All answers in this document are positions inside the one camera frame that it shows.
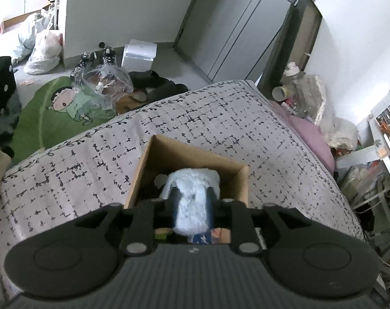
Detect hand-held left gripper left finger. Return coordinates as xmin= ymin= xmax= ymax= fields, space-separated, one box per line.
xmin=74 ymin=187 xmax=183 ymax=258

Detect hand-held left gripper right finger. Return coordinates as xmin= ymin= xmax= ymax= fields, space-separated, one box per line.
xmin=205 ymin=187 xmax=315 ymax=255

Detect fluffy light blue plush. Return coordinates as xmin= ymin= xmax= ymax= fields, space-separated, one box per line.
xmin=155 ymin=167 xmax=221 ymax=235

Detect cardboard box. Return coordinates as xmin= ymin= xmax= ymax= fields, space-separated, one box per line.
xmin=123 ymin=134 xmax=250 ymax=243

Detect small printed packet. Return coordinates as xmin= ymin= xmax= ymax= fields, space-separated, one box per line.
xmin=189 ymin=230 xmax=215 ymax=244

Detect grey printed blanket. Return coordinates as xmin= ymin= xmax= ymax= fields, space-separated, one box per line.
xmin=0 ymin=80 xmax=366 ymax=297

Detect pink pillow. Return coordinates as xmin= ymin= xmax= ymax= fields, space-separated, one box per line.
xmin=269 ymin=99 xmax=336 ymax=173

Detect black garment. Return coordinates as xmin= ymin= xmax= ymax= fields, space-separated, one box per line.
xmin=131 ymin=70 xmax=189 ymax=96

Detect paper cup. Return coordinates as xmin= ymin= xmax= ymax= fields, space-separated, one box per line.
xmin=272 ymin=85 xmax=291 ymax=101

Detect clear plastic bottle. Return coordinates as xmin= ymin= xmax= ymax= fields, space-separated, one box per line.
xmin=280 ymin=62 xmax=312 ymax=118

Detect clear plastic bag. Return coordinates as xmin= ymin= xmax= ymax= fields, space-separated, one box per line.
xmin=71 ymin=64 xmax=134 ymax=114

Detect crumpled white plastic bags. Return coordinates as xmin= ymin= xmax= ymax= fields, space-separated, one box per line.
xmin=306 ymin=75 xmax=360 ymax=151

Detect white box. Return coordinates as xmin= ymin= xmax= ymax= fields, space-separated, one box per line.
xmin=121 ymin=39 xmax=158 ymax=72

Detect black sneaker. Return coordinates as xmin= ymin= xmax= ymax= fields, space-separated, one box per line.
xmin=73 ymin=52 xmax=97 ymax=75
xmin=99 ymin=42 xmax=116 ymax=66

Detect green cartoon rug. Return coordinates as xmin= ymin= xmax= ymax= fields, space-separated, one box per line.
xmin=11 ymin=76 xmax=150 ymax=159

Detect white shelf unit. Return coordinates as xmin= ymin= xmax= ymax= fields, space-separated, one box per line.
xmin=335 ymin=88 xmax=390 ymax=207

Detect grey door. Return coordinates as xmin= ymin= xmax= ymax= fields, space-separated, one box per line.
xmin=173 ymin=0 xmax=311 ymax=84

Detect folded table board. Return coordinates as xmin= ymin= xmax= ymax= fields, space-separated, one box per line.
xmin=257 ymin=0 xmax=323 ymax=95

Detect white plastic bag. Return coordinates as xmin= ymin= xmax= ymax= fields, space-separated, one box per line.
xmin=23 ymin=30 xmax=64 ymax=75
xmin=12 ymin=12 xmax=54 ymax=61

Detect black dotted cube stool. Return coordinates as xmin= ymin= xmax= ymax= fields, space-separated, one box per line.
xmin=0 ymin=56 xmax=16 ymax=120

